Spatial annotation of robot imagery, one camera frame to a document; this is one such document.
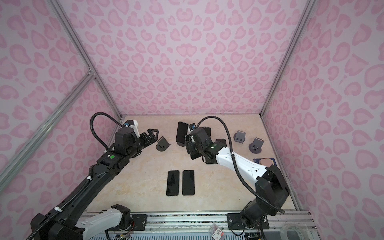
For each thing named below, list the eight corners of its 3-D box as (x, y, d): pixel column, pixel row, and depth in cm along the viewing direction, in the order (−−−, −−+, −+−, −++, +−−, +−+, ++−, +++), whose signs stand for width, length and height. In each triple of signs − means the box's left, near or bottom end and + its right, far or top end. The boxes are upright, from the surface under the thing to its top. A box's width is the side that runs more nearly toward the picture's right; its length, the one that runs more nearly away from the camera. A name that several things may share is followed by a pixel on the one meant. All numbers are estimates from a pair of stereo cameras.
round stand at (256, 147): (250, 153, 100) (254, 145, 93) (248, 145, 104) (251, 137, 97) (260, 153, 100) (265, 145, 93) (258, 144, 104) (262, 137, 97)
